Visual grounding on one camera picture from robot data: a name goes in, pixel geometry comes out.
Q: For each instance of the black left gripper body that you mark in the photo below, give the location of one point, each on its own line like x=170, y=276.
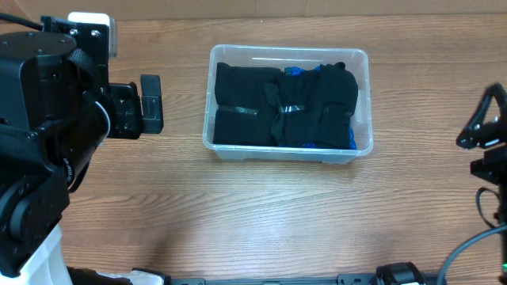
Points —
x=125, y=121

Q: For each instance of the black garment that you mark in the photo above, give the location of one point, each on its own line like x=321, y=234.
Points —
x=244, y=117
x=313, y=107

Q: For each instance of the blue sequin glitter garment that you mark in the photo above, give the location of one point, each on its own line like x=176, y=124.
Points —
x=301, y=70

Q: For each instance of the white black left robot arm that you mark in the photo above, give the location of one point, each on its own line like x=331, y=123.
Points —
x=57, y=108

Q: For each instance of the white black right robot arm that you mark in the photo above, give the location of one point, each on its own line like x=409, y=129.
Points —
x=492, y=169

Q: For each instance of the clear plastic storage bin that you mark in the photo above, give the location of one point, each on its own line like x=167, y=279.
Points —
x=356, y=61

